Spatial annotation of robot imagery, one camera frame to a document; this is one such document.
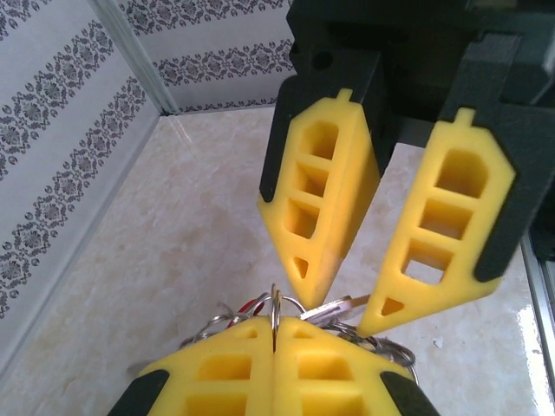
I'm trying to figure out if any metal keyring with chain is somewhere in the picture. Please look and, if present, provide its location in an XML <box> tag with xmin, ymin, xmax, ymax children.
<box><xmin>180</xmin><ymin>283</ymin><xmax>420</xmax><ymax>387</ymax></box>

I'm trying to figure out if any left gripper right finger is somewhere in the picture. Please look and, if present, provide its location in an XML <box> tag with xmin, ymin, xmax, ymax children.
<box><xmin>273</xmin><ymin>315</ymin><xmax>440</xmax><ymax>416</ymax></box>

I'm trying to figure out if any aluminium rear frame rail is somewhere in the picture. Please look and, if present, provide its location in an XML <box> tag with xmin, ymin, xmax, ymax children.
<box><xmin>0</xmin><ymin>113</ymin><xmax>173</xmax><ymax>382</ymax></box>

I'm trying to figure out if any aluminium upright frame post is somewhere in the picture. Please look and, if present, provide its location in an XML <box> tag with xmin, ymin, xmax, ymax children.
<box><xmin>85</xmin><ymin>0</ymin><xmax>181</xmax><ymax>116</ymax></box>

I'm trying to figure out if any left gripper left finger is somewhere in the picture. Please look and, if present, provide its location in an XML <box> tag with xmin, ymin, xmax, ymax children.
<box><xmin>107</xmin><ymin>315</ymin><xmax>278</xmax><ymax>416</ymax></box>

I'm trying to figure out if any long aluminium base rail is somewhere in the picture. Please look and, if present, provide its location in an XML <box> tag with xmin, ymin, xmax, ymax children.
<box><xmin>519</xmin><ymin>231</ymin><xmax>555</xmax><ymax>348</ymax></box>

